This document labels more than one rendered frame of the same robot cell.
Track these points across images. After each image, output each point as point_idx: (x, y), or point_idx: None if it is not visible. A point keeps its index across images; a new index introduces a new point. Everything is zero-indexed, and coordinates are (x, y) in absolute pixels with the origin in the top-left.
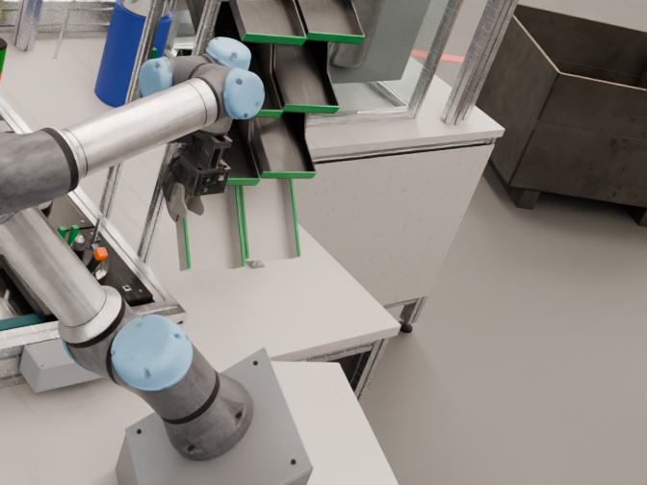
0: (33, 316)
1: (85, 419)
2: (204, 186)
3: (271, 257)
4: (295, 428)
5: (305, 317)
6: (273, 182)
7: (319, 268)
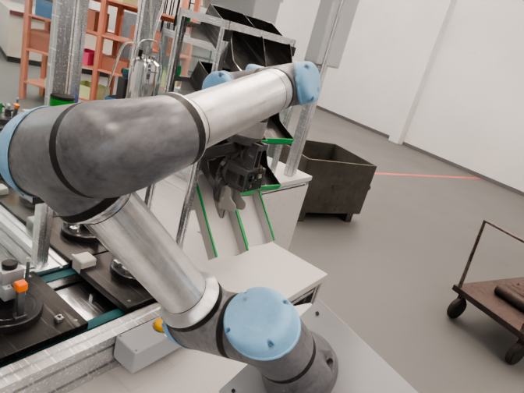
0: (116, 310)
1: (172, 385)
2: (249, 183)
3: (257, 243)
4: (384, 363)
5: (277, 278)
6: (249, 197)
7: (270, 249)
